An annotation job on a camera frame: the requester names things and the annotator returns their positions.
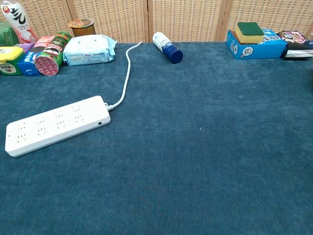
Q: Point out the blue carpet table cover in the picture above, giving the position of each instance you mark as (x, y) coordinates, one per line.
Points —
(195, 147)

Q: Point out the white power strip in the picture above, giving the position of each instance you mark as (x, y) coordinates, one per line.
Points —
(56, 124)

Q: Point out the black snack bag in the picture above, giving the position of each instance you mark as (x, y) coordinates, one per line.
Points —
(298, 41)

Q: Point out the woven folding screen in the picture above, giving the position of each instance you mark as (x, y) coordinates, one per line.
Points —
(185, 19)

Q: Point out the small blue cookie box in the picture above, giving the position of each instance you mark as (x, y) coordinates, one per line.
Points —
(27, 64)

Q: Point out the white and red drink bottle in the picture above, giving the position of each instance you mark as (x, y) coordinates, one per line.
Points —
(19, 22)

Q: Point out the purple box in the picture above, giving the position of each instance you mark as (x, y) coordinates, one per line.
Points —
(25, 47)

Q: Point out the large blue cookie box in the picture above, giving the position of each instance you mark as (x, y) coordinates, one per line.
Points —
(259, 50)

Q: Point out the green Pringles can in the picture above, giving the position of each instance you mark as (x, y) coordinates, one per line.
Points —
(52, 52)

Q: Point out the yellow sponge with green pad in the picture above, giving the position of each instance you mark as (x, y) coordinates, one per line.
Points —
(249, 30)

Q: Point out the white bottle with blue cap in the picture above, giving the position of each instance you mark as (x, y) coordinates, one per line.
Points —
(166, 46)

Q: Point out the green tub with yellow lid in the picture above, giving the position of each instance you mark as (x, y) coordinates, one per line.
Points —
(9, 56)

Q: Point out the green tea box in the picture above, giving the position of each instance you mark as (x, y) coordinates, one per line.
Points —
(7, 36)

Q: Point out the orange lidded noodle cup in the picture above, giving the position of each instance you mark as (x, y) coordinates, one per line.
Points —
(83, 29)

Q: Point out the light blue wet wipes pack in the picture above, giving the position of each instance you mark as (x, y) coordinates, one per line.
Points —
(88, 50)

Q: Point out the pink cookie box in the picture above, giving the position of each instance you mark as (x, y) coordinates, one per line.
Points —
(44, 41)

